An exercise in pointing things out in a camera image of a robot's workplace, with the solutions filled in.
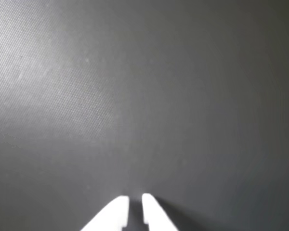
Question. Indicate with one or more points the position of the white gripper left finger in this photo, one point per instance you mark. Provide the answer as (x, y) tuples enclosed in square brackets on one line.
[(113, 214)]

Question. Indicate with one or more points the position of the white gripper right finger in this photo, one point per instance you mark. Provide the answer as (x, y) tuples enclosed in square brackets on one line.
[(156, 216)]

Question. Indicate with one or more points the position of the dark grey table mat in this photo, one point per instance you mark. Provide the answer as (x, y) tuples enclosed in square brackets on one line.
[(144, 96)]

